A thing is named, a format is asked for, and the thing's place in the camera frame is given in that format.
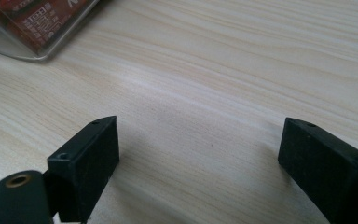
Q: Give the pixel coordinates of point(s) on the clear plastic box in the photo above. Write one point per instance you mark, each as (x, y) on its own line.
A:
(15, 46)

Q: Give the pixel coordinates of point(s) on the red printed packet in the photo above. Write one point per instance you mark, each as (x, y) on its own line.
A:
(34, 18)

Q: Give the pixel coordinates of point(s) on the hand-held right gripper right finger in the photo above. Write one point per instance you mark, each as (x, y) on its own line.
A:
(329, 174)

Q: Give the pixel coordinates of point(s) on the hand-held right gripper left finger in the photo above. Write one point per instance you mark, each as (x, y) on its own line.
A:
(84, 174)

